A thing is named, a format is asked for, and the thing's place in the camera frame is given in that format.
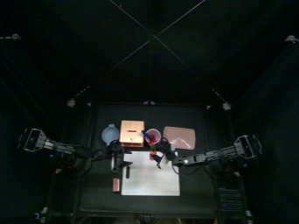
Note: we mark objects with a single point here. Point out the orange toy carrot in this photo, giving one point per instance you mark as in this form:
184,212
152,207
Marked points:
154,154

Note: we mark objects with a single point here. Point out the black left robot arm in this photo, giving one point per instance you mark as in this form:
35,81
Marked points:
58,146

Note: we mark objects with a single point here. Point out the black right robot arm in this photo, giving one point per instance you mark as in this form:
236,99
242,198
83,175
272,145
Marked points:
218,153

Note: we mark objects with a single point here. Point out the red plastic cup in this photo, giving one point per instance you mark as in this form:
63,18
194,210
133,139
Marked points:
153,136

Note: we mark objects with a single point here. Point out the light blue bowl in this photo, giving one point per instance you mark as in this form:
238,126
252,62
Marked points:
110,134

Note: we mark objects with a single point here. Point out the white cutting board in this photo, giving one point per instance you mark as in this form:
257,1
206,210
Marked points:
152,178

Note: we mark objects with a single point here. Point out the pink square plate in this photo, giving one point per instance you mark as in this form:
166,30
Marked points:
180,134

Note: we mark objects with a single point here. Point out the blue plastic utensil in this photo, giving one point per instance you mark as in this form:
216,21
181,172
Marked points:
148,134

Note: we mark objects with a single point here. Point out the wooden box with red front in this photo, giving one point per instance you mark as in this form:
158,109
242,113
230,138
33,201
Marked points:
133,133

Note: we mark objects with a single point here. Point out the small rectangular block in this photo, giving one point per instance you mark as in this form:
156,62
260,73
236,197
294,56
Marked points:
117,185

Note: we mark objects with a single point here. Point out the metal frame corner bracket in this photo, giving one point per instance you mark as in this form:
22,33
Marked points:
292,38
15,37

